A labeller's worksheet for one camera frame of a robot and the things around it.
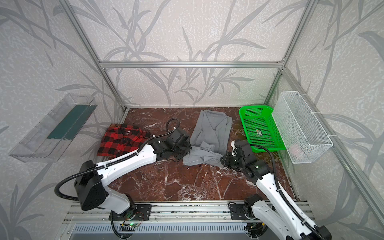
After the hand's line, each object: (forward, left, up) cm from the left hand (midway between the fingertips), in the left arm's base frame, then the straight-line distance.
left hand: (195, 144), depth 80 cm
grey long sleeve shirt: (+10, -9, -12) cm, 18 cm away
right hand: (-5, -13, -1) cm, 14 cm away
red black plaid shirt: (+9, +49, -11) cm, 50 cm away
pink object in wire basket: (-6, -51, +5) cm, 51 cm away
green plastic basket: (+24, -47, -17) cm, 55 cm away
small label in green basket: (+20, -44, -16) cm, 51 cm away
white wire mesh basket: (-6, -46, +19) cm, 50 cm away
